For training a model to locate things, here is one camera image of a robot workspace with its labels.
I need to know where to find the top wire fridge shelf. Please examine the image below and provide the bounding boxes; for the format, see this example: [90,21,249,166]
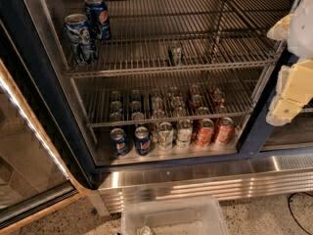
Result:
[67,0,294,78]

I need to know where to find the right green white can bottom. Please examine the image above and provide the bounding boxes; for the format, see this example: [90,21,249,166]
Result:
[176,119,193,147]

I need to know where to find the stainless fridge base grille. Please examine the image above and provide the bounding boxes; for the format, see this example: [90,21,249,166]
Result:
[98,154,313,213]

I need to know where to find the black floor cable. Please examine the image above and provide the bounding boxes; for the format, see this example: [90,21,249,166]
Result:
[287,191,313,235]

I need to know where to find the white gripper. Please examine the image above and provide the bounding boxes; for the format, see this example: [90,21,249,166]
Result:
[266,0,313,126]

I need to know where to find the left green white can bottom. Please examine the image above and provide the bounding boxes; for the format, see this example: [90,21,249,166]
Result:
[157,122,174,151]

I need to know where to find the red soda can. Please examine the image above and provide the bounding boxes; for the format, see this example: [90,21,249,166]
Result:
[214,117,234,145]
[196,118,214,147]

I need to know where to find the right red soda can bottom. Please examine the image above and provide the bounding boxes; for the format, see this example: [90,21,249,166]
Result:
[214,117,234,145]

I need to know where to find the green white can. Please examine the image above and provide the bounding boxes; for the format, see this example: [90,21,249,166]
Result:
[157,122,174,151]
[176,119,193,147]

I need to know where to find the green can middle shelf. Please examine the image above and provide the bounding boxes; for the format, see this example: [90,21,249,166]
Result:
[168,41,183,66]

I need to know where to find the middle wire fridge shelf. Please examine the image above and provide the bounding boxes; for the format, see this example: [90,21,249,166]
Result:
[86,68,263,128]

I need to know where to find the left blue pepsi can bottom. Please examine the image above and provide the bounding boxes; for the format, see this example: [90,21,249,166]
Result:
[111,128,128,157]

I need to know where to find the wire fridge shelf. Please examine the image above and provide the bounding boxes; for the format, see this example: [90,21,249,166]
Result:
[67,0,294,78]
[86,68,263,128]

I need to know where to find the right blue pepsi can bottom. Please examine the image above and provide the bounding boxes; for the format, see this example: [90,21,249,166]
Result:
[135,126,151,156]

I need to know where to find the front blue pepsi can top shelf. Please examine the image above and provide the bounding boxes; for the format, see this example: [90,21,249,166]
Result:
[65,14,98,66]

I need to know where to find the blue pepsi can shelf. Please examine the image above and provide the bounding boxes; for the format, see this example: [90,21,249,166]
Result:
[65,14,98,66]
[84,0,112,41]

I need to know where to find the rear blue pepsi can top shelf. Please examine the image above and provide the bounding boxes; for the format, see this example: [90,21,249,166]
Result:
[84,0,112,41]

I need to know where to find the left red soda can bottom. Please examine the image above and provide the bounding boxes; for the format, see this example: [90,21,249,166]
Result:
[196,118,214,147]

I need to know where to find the open glass fridge door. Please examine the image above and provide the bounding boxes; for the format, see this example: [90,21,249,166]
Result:
[0,22,89,235]

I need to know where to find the clear plastic bin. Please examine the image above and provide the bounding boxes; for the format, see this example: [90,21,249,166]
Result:
[121,196,230,235]

